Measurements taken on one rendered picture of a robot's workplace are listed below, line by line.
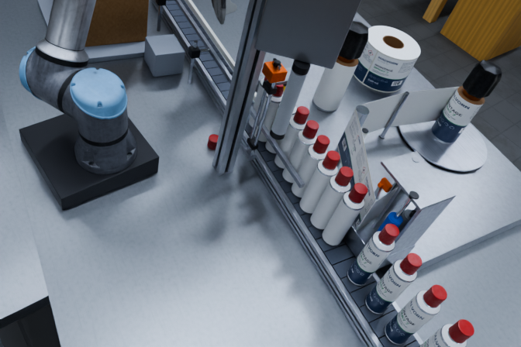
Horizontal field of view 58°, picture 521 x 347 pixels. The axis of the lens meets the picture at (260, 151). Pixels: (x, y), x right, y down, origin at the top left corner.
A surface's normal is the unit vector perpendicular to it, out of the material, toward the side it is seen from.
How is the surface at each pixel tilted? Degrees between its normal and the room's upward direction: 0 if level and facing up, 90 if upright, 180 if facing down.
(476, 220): 0
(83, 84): 6
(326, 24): 90
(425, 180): 0
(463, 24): 90
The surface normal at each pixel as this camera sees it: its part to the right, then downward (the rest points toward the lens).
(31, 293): 0.22, -0.67
